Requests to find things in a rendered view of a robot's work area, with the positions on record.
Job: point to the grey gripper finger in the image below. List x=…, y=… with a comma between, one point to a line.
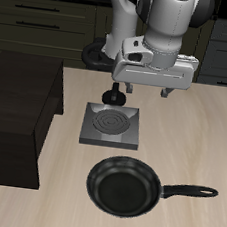
x=128, y=87
x=166, y=92

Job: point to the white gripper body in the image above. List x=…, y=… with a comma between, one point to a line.
x=150, y=74

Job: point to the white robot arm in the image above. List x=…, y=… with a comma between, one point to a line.
x=129, y=27

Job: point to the round black knob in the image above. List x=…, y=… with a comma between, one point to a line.
x=114, y=97

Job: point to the dark grey stove plate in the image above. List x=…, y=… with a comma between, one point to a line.
x=110, y=127

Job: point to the black frying pan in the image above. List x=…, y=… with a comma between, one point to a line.
x=126, y=187

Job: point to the dark kitchen cupboards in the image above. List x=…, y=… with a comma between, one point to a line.
x=45, y=26

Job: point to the dark wooden cabinet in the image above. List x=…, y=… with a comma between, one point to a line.
x=16, y=117

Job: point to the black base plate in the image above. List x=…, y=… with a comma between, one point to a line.
x=94, y=56

